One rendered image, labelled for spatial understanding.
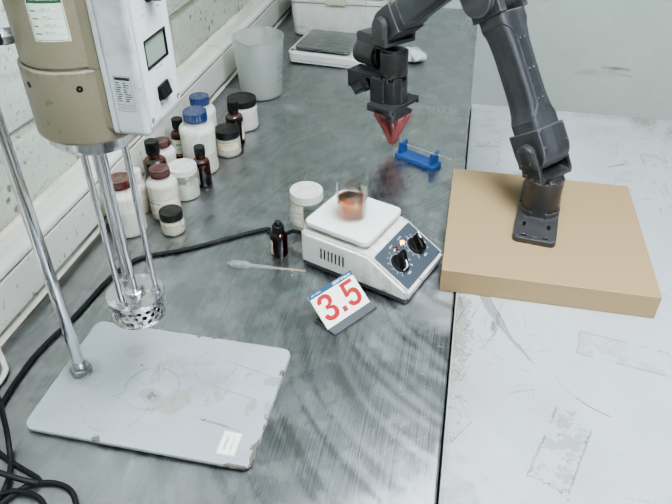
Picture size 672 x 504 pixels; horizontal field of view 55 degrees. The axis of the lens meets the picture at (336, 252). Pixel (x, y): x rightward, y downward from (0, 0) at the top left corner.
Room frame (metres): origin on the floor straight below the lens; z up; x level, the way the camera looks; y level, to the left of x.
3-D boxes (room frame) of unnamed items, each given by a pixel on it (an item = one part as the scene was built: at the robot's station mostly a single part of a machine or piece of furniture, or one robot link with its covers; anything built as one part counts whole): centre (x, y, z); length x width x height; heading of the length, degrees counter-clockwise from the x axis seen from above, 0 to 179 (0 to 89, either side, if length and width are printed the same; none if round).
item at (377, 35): (1.29, -0.09, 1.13); 0.12 x 0.09 x 0.12; 38
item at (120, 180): (0.95, 0.37, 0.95); 0.06 x 0.06 x 0.11
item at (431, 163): (1.21, -0.17, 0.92); 0.10 x 0.03 x 0.04; 49
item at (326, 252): (0.86, -0.05, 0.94); 0.22 x 0.13 x 0.08; 58
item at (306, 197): (0.96, 0.05, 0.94); 0.06 x 0.06 x 0.08
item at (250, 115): (1.37, 0.22, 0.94); 0.07 x 0.07 x 0.07
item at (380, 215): (0.87, -0.03, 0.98); 0.12 x 0.12 x 0.01; 58
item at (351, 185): (0.87, -0.02, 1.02); 0.06 x 0.05 x 0.08; 153
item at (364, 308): (0.73, -0.01, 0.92); 0.09 x 0.06 x 0.04; 134
